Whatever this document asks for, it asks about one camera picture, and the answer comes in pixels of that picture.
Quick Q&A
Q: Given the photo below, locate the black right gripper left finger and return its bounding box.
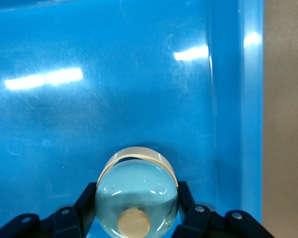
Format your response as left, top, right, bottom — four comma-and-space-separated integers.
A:
0, 182, 98, 238

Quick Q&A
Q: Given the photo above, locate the table cover mat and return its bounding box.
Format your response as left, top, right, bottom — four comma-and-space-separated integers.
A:
262, 0, 298, 238

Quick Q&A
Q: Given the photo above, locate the blue plastic tray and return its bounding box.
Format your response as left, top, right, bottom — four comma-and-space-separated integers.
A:
0, 0, 265, 238

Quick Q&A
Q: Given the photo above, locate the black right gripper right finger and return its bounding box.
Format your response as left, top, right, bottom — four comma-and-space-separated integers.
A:
173, 181, 274, 238

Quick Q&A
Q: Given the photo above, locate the blue dome bell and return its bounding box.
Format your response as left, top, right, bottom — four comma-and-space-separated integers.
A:
94, 146, 179, 238

